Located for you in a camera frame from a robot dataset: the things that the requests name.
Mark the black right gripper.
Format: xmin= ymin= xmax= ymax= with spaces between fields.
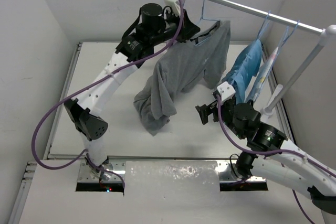
xmin=195 ymin=96 xmax=245 ymax=140

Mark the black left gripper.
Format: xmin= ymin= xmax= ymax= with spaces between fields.
xmin=149 ymin=6 xmax=198 ymax=46

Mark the grey t shirt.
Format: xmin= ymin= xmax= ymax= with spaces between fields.
xmin=133 ymin=20 xmax=231 ymax=136

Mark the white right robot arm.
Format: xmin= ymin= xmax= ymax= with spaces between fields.
xmin=196 ymin=92 xmax=335 ymax=215

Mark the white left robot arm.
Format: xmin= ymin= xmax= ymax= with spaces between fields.
xmin=64 ymin=3 xmax=200 ymax=167

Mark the light blue t shirt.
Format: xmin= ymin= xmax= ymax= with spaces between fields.
xmin=222 ymin=39 xmax=263 ymax=104

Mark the blue hanger under blue shirt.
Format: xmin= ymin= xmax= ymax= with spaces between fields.
xmin=256 ymin=10 xmax=271 ymax=40

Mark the blue hanger under floral garment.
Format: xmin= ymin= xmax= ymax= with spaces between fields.
xmin=251 ymin=19 xmax=300 ymax=101

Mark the floral white garment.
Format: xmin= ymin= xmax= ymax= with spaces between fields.
xmin=245 ymin=47 xmax=279 ymax=103

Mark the white front cover board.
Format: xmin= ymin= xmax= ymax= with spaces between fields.
xmin=20 ymin=161 xmax=323 ymax=223

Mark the silver clothes rack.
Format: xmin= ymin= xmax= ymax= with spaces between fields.
xmin=167 ymin=0 xmax=336 ymax=119

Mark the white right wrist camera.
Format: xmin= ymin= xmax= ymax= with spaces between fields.
xmin=216 ymin=81 xmax=236 ymax=103

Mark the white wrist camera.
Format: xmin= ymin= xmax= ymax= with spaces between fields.
xmin=164 ymin=0 xmax=185 ymax=17
xmin=216 ymin=81 xmax=236 ymax=103

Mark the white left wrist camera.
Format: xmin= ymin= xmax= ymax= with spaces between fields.
xmin=164 ymin=0 xmax=185 ymax=17

